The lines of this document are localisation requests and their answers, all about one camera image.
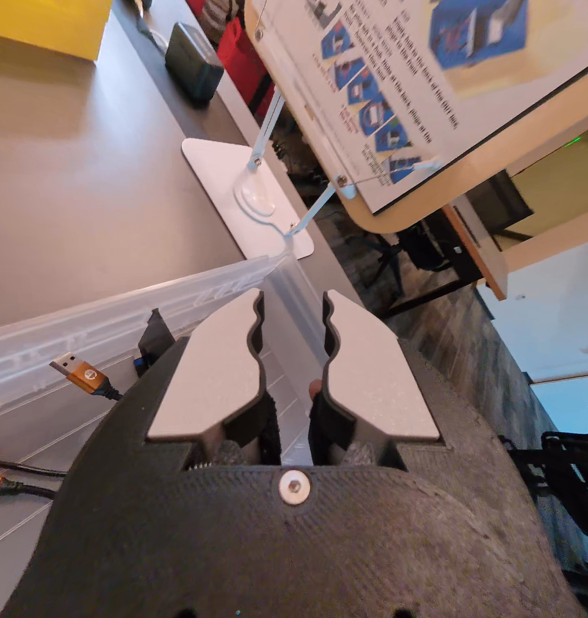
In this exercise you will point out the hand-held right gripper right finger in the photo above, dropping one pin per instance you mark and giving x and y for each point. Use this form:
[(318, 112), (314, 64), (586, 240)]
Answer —
[(376, 376)]

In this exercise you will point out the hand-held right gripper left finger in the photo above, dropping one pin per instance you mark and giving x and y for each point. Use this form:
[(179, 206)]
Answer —
[(212, 376)]

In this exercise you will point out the small black usb hub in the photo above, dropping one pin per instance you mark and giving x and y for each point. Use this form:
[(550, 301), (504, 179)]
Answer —
[(154, 338)]

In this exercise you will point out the clear plastic bin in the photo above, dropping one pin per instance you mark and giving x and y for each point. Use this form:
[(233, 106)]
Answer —
[(81, 328)]

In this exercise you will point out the yellow plastic bin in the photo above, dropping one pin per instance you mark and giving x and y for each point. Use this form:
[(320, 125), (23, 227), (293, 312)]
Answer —
[(43, 24)]

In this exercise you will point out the person's right hand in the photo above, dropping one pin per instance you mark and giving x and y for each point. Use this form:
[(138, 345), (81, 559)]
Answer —
[(315, 388)]

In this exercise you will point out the wooden-edged office desk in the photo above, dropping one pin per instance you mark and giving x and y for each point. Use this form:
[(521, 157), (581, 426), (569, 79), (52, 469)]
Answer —
[(487, 270)]

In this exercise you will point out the white board stand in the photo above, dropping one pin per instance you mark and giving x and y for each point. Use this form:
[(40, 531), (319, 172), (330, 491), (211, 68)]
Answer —
[(216, 164)]

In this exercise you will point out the black office chair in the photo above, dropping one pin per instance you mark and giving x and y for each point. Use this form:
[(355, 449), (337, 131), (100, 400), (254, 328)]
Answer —
[(574, 483)]

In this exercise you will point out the printed instruction board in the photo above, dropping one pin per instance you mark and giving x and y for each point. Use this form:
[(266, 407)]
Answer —
[(419, 72)]

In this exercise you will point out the black power adapter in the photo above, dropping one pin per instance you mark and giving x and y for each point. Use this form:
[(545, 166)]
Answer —
[(192, 62)]

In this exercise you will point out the red plastic bin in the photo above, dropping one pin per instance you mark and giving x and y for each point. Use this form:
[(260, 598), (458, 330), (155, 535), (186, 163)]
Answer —
[(236, 48)]

